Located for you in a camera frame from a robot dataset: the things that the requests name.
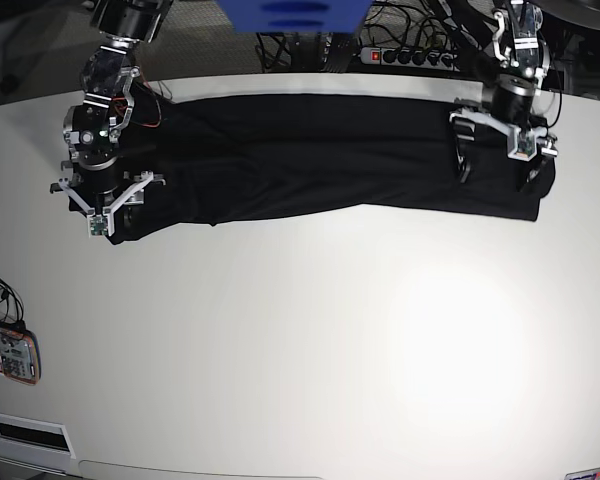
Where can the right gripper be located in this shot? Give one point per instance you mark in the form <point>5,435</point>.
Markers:
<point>117,194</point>

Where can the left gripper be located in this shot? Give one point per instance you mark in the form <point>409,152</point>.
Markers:
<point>508,113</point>

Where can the black T-shirt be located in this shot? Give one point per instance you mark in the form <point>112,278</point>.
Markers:
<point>265,157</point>

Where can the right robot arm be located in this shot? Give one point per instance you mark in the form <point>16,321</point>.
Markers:
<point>93,129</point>

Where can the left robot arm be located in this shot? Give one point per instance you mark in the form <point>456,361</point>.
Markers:
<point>524,62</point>

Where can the black power strip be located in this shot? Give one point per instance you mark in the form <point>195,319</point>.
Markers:
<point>431,59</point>

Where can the orange clear component case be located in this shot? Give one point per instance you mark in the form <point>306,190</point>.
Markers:
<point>19,356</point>

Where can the blue plastic bin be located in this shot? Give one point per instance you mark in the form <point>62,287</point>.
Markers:
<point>288,16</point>

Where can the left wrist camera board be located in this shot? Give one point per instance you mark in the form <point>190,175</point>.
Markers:
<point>525,148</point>

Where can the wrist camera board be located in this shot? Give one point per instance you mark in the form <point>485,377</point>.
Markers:
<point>98,226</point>
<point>525,148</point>

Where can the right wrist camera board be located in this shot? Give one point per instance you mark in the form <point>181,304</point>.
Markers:
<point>98,226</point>

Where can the white table cable grommet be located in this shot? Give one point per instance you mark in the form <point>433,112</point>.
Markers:
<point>36,434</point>

